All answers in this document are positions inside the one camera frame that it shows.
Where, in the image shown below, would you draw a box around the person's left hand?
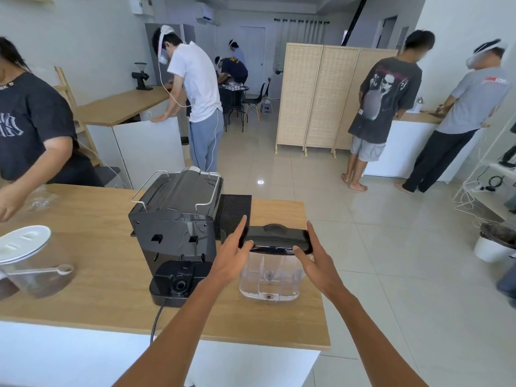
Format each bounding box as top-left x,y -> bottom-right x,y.
207,215 -> 255,285

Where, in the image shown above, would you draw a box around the black power cord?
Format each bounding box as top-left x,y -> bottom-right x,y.
150,303 -> 168,345

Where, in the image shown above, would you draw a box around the white power strip cables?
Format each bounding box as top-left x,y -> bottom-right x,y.
455,180 -> 497,217

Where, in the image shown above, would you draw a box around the white air conditioner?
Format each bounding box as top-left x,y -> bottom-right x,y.
194,1 -> 223,27

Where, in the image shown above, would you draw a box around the white curtains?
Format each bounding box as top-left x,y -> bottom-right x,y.
274,18 -> 332,71

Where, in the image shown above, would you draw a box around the black coffee machine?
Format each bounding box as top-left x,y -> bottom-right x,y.
128,166 -> 225,308

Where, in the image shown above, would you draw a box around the white shelf rack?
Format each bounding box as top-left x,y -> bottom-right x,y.
451,112 -> 516,223

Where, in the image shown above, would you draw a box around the person's right forearm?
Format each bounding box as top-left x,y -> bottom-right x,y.
322,280 -> 429,387

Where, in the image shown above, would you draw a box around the clear water tank black lid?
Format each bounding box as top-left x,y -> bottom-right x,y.
239,223 -> 314,303

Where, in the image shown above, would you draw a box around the clear plastic cup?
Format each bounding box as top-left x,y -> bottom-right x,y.
27,186 -> 55,212

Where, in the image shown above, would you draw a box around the woven folding screen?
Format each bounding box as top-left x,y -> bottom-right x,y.
275,42 -> 400,159

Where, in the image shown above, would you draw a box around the black coffee grinder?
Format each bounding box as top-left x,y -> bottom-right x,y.
132,62 -> 154,91

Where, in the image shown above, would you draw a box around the white bin black bag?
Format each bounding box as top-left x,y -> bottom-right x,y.
473,222 -> 516,263

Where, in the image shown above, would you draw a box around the clear plastic measuring spoon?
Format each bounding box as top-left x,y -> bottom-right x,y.
6,264 -> 75,277

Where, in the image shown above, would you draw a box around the wooden ladder shelf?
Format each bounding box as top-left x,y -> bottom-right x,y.
53,66 -> 102,168

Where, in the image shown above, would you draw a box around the black chair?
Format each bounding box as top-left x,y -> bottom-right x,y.
241,82 -> 267,124

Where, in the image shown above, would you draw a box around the white door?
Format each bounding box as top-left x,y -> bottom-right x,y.
240,26 -> 267,79

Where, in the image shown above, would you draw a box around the black rubber bar mat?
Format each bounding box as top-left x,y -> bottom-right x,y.
214,193 -> 254,241

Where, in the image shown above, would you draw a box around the clear jar white lid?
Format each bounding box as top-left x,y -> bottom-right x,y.
0,225 -> 76,299

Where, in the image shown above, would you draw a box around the person's right hand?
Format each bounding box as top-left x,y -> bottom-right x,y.
292,221 -> 348,297

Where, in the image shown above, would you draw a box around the person's left forearm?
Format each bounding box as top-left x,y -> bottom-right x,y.
92,274 -> 227,387

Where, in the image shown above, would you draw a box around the black round table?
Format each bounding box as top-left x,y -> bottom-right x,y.
219,85 -> 250,132

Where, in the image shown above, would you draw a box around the white head-worn camera headset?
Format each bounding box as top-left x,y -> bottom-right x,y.
465,39 -> 508,70
157,25 -> 176,65

